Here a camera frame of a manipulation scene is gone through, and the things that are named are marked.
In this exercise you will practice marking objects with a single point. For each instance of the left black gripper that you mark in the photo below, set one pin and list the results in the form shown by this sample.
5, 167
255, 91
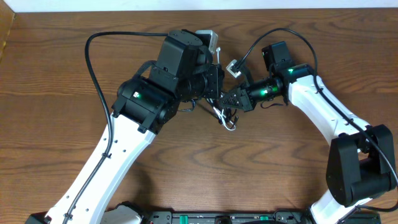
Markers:
216, 76

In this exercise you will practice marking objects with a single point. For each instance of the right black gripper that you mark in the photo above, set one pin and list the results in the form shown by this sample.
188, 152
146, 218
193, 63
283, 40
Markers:
247, 103

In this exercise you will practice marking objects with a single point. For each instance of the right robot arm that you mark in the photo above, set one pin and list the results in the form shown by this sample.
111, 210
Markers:
361, 162

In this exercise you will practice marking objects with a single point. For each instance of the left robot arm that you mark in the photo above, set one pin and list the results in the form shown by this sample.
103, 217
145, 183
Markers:
184, 71

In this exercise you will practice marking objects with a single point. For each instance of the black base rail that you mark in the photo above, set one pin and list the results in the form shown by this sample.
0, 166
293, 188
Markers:
281, 216

